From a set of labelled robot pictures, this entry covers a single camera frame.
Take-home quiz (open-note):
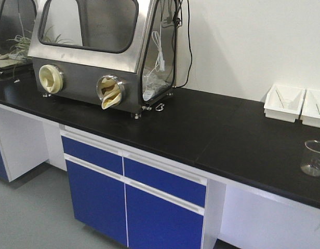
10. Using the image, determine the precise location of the right cream rubber glove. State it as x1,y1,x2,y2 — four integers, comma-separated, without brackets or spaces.
96,75,124,109

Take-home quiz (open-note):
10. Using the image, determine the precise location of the cream rubber glove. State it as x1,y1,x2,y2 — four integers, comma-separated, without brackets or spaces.
38,64,64,94
96,75,124,109

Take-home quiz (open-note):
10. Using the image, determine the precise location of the stainless steel glove box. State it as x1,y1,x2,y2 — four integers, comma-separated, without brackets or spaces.
29,1,178,118

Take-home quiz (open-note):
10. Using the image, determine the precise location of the blue white lab cabinet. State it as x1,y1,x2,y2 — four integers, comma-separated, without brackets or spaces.
44,123,225,248

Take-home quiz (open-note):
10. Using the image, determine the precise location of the left cream rubber glove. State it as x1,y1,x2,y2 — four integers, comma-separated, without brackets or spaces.
38,64,64,94

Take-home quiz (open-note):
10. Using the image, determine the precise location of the white plastic tray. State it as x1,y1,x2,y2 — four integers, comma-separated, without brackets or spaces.
300,89,320,128
264,84,306,123

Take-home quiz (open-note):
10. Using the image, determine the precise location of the clear glass beaker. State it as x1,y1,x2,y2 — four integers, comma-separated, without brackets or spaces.
300,140,320,177

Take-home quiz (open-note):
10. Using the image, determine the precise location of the green spider plant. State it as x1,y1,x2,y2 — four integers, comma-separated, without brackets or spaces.
8,25,73,74

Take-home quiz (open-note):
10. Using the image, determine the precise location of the black power cable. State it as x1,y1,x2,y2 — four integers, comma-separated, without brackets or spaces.
164,0,194,89

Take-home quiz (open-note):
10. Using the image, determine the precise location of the white coiled cable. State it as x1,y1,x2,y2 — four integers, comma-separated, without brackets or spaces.
143,31,167,86

